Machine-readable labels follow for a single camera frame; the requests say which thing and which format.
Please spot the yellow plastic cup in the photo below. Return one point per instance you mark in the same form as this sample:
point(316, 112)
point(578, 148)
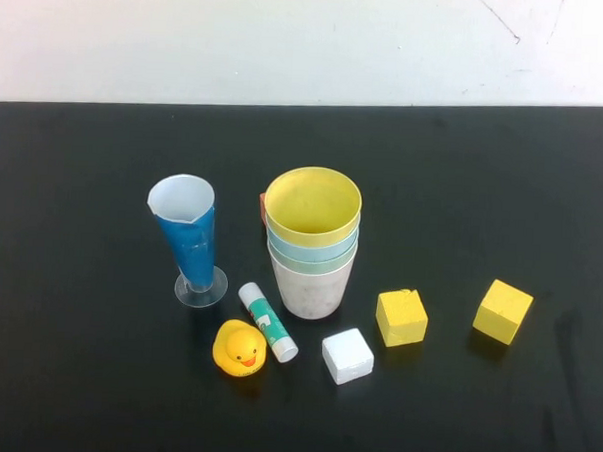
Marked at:
point(307, 211)

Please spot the light blue plastic cup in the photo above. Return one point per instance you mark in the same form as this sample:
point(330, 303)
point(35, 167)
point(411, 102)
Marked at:
point(305, 253)

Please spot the green plastic cup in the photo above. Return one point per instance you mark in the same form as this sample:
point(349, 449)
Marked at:
point(309, 269)

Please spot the orange cube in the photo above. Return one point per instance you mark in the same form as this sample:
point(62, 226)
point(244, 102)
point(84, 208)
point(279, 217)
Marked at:
point(262, 209)

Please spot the pink plastic cup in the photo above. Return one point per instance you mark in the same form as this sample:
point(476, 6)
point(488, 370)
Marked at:
point(308, 296)

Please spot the white green glue stick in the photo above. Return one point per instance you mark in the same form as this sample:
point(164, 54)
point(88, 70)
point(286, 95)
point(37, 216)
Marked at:
point(267, 322)

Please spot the clear conical cup blue liner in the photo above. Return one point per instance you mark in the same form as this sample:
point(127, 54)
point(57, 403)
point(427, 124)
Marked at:
point(193, 246)

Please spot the yellow cube chipped corner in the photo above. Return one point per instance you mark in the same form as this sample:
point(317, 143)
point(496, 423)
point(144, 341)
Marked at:
point(401, 320)

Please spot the white cube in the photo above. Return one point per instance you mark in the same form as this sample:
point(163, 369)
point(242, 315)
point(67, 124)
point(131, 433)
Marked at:
point(348, 355)

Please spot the yellow rubber duck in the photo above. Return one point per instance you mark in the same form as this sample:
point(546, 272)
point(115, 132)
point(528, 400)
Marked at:
point(238, 351)

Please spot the yellow cube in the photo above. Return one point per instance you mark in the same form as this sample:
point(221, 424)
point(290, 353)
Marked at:
point(503, 312)

